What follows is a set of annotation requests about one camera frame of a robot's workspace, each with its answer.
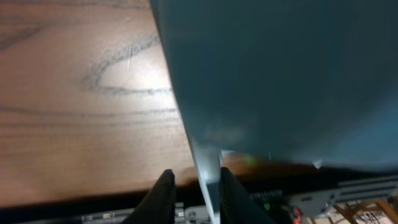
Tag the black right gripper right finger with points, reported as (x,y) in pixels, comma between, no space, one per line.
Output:
(236,207)

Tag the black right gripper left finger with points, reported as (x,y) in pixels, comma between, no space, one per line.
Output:
(158,206)

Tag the light blue bowl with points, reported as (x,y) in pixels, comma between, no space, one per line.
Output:
(310,82)

